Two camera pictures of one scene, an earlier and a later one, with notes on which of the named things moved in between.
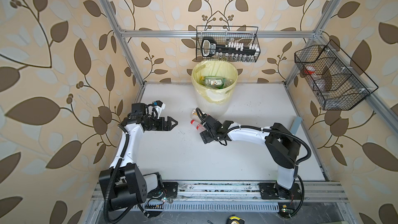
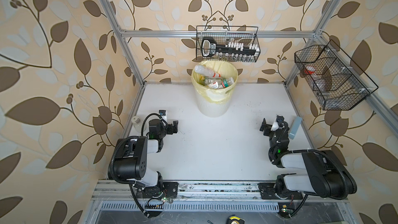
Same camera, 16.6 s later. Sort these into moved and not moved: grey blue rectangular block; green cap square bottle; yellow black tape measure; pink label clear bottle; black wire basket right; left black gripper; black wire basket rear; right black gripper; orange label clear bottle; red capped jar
Moved: orange label clear bottle; right black gripper; left black gripper; pink label clear bottle; green cap square bottle
Not moved: yellow black tape measure; grey blue rectangular block; black wire basket rear; red capped jar; black wire basket right
